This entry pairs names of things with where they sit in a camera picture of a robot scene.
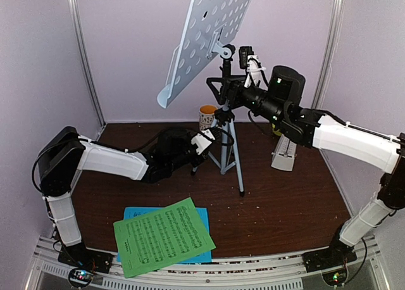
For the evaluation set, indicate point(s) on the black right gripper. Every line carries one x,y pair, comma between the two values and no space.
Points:
236,85

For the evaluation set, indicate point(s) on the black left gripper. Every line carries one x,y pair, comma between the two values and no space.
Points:
205,154

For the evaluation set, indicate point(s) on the white perforated music stand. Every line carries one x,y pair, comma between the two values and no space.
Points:
210,27

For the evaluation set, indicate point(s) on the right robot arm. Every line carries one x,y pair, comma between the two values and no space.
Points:
320,129

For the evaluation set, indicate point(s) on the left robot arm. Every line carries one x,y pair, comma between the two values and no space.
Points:
69,152

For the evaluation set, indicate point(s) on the floral ceramic mug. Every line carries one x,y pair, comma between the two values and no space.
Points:
206,116

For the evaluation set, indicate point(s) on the small yellow-green bowl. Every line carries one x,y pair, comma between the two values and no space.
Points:
275,132

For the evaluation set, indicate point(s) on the green sheet music page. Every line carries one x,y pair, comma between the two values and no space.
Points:
161,238

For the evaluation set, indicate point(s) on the white metronome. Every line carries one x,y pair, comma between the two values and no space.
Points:
284,155

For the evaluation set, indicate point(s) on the blue sheet music page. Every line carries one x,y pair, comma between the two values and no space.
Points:
131,212

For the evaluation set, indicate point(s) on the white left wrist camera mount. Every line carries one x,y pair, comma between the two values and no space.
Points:
202,141

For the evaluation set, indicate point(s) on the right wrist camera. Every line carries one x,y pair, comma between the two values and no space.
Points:
255,72

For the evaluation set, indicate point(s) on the aluminium front rail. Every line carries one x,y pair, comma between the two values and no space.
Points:
279,271

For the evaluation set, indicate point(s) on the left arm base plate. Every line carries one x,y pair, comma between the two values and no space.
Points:
90,260

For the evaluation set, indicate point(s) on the right aluminium frame post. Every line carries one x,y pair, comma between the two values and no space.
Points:
330,49

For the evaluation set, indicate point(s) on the aluminium frame post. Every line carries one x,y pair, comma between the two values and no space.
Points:
330,49
89,81

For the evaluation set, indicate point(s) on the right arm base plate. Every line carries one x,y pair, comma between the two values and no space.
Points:
327,258

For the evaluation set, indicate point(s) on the left aluminium frame post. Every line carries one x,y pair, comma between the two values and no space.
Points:
89,81

